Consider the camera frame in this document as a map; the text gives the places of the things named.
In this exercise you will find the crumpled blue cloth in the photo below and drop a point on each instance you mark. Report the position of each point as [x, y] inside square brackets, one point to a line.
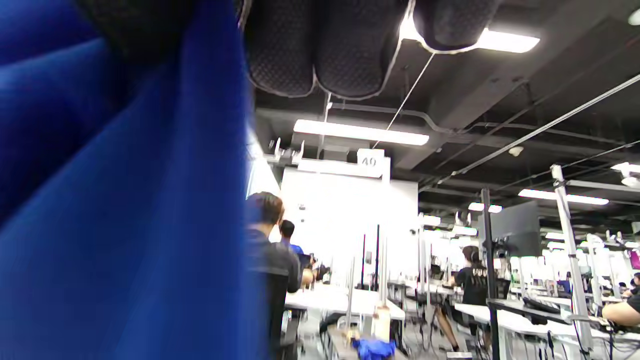
[372, 349]

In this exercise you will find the blue smooth t-shirt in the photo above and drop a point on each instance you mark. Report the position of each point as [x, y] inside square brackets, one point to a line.
[125, 225]

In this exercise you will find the white office desk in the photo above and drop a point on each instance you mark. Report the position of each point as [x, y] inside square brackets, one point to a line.
[520, 320]
[340, 300]

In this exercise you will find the white hanging sign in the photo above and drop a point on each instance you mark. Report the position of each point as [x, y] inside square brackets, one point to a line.
[371, 159]

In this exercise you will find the silver frame post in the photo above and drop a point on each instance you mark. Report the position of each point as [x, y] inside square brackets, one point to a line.
[570, 260]

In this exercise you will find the brown cart top board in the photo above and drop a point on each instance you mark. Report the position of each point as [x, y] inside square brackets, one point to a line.
[340, 345]

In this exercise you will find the another person's forearm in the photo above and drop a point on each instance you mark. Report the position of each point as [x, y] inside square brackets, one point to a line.
[620, 312]

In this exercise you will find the white bottle with red label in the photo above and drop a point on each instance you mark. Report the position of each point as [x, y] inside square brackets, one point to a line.
[381, 325]

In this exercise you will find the person's right hand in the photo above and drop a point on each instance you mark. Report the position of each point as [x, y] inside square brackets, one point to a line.
[350, 45]

